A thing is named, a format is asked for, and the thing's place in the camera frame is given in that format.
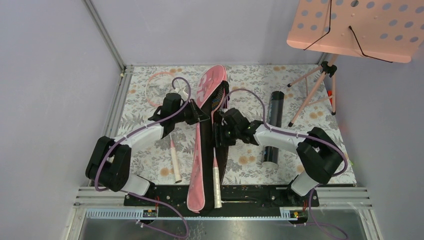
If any pink badminton racket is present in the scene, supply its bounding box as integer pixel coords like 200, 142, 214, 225
144, 71, 182, 184
211, 88, 225, 209

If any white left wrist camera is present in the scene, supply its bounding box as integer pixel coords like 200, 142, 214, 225
174, 87, 189, 101

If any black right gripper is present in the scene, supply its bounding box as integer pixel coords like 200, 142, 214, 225
209, 122, 240, 149

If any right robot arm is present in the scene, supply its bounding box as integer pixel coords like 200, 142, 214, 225
214, 108, 347, 206

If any pink perforated music stand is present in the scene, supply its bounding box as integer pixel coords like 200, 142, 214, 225
286, 0, 424, 117

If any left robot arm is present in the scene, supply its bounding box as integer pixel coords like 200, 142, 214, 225
85, 93, 210, 206

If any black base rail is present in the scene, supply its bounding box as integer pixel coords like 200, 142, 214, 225
124, 183, 321, 218

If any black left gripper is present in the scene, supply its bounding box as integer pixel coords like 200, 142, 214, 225
172, 98, 210, 125

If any pink sport racket bag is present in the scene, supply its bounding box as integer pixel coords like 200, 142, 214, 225
187, 65, 229, 214

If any black shuttlecock tube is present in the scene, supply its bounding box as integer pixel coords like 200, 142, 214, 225
262, 91, 285, 168

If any floral patterned table mat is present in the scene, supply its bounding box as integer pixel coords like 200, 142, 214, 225
116, 64, 346, 185

